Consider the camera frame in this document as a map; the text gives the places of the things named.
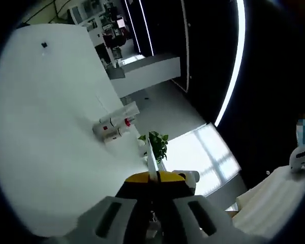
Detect curved ceiling light strip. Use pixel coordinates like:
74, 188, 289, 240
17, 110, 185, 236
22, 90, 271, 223
215, 0, 247, 127

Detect large window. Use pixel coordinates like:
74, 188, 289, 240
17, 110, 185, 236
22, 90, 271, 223
167, 123, 242, 198

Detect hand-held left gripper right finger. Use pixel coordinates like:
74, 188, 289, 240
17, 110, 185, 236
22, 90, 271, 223
155, 171, 241, 244

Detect white red-collar skincare bottle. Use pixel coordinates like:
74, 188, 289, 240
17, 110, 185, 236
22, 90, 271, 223
116, 115, 137, 135

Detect grey cabinet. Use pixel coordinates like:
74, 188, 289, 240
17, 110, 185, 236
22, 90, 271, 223
106, 66, 126, 80

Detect silver clear-cap skincare bottle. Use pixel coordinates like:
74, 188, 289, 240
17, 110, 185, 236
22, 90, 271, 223
101, 126, 133, 145
92, 115, 125, 139

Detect white skincare tube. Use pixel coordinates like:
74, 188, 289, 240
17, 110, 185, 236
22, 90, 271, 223
109, 101, 140, 123

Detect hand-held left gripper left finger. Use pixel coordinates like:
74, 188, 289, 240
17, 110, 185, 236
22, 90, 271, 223
65, 172, 155, 244

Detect potted green plant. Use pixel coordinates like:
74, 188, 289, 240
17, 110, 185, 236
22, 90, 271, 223
138, 131, 170, 164

